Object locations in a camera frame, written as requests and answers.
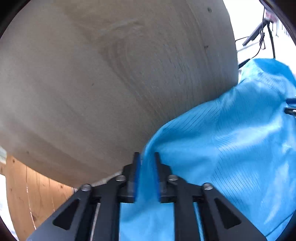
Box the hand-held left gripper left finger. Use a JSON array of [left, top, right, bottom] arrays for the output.
[[26, 152, 142, 241]]

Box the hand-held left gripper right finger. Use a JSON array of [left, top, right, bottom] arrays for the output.
[[154, 152, 268, 241]]

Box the blue striped jacket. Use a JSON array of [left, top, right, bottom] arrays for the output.
[[119, 58, 296, 241]]

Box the black tripod stand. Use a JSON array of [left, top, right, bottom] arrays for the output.
[[235, 19, 277, 69]]

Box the beige wood-grain panel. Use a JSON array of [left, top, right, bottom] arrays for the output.
[[0, 0, 239, 189]]

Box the black tripod cable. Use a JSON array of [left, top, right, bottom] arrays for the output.
[[253, 7, 267, 58]]

